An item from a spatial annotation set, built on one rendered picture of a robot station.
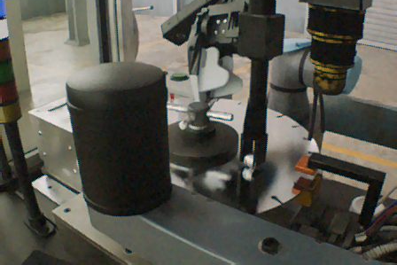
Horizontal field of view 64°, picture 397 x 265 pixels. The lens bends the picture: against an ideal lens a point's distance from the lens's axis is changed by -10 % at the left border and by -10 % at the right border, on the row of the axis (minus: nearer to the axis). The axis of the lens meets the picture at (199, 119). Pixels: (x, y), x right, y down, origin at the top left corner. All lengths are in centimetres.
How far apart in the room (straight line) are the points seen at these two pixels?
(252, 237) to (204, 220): 3
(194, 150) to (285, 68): 61
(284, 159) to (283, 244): 27
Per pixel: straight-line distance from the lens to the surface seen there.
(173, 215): 21
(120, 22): 95
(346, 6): 33
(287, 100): 104
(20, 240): 68
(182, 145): 46
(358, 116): 56
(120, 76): 20
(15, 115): 58
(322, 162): 40
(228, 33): 47
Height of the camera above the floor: 118
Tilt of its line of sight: 25 degrees down
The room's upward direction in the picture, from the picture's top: straight up
